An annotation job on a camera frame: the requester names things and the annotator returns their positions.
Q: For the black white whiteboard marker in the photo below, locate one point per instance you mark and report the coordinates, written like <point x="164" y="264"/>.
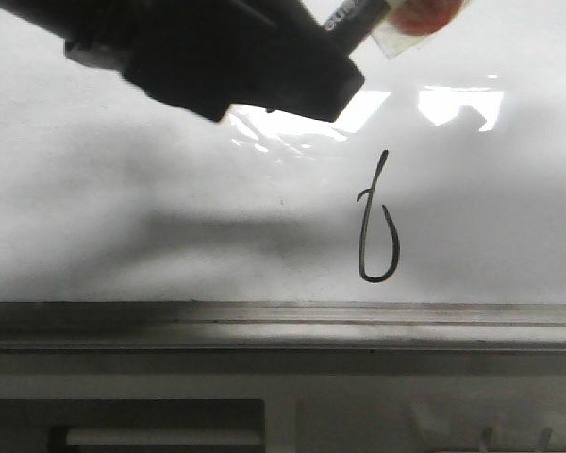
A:
<point x="353" y="20"/>

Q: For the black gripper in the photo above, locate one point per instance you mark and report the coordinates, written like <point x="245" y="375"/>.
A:
<point x="206" y="56"/>

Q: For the red magnet under clear tape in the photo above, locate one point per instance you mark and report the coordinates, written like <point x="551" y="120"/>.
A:
<point x="409" y="23"/>

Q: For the white whiteboard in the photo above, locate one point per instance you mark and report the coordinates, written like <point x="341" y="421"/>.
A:
<point x="432" y="213"/>

